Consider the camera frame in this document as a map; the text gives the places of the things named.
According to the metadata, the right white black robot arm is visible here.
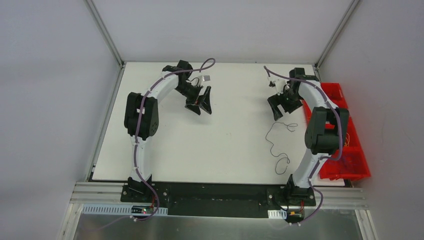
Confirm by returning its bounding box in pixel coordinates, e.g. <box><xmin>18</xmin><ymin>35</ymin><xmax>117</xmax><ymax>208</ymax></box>
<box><xmin>265</xmin><ymin>67</ymin><xmax>350</xmax><ymax>206</ymax></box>

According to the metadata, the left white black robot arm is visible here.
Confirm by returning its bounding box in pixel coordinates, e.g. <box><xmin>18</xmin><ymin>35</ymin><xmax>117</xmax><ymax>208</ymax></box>
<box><xmin>121</xmin><ymin>60</ymin><xmax>212</xmax><ymax>203</ymax></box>

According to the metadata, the red plastic bin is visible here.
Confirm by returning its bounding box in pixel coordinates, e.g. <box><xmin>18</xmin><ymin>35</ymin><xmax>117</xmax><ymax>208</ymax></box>
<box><xmin>319</xmin><ymin>82</ymin><xmax>371</xmax><ymax>181</ymax></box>

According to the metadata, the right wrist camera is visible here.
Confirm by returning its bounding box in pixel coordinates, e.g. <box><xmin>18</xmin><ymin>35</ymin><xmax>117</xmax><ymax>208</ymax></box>
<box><xmin>268</xmin><ymin>76</ymin><xmax>287</xmax><ymax>95</ymax></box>

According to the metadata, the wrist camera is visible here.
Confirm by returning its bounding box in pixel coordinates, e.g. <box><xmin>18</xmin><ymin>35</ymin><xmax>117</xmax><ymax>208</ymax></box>
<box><xmin>197</xmin><ymin>75</ymin><xmax>211</xmax><ymax>86</ymax></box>
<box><xmin>268</xmin><ymin>76</ymin><xmax>287</xmax><ymax>95</ymax></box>

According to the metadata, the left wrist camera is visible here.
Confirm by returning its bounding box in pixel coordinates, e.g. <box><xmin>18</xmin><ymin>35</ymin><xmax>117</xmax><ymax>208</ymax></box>
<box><xmin>197</xmin><ymin>75</ymin><xmax>211</xmax><ymax>86</ymax></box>

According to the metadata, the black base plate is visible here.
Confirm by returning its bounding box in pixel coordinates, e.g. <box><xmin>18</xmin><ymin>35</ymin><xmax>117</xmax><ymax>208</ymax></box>
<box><xmin>120</xmin><ymin>179</ymin><xmax>316</xmax><ymax>218</ymax></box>

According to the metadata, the right white cable duct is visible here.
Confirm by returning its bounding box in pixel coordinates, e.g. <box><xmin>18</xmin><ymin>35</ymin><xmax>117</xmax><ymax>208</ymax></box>
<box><xmin>267</xmin><ymin>209</ymin><xmax>287</xmax><ymax>220</ymax></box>

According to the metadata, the white cable duct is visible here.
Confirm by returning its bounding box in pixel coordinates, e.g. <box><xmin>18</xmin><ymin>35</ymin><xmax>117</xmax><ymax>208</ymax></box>
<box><xmin>81</xmin><ymin>204</ymin><xmax>156</xmax><ymax>217</ymax></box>
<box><xmin>267</xmin><ymin>209</ymin><xmax>287</xmax><ymax>220</ymax></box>

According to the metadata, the aluminium frame rail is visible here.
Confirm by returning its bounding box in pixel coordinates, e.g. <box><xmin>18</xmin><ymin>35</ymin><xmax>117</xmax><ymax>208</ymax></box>
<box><xmin>70</xmin><ymin>181</ymin><xmax>369</xmax><ymax>210</ymax></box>

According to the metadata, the left white cable duct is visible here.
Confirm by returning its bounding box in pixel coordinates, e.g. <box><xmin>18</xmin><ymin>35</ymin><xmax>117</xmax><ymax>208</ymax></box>
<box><xmin>81</xmin><ymin>204</ymin><xmax>156</xmax><ymax>217</ymax></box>

